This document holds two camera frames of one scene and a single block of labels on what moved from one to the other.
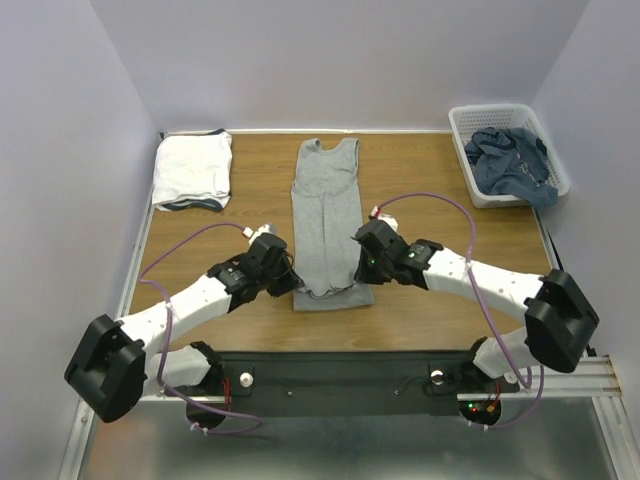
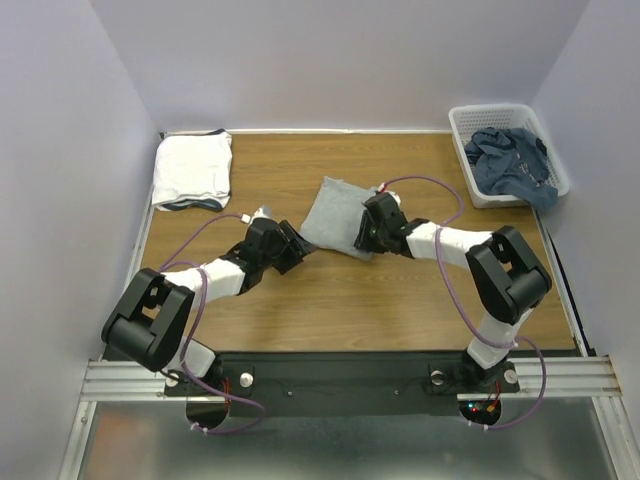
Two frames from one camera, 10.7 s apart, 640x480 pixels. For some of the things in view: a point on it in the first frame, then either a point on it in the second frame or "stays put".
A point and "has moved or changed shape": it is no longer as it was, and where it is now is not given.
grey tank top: [326, 225] has moved or changed shape
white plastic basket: [468, 120] stays put
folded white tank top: [192, 166] stays put
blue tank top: [508, 160] stays put
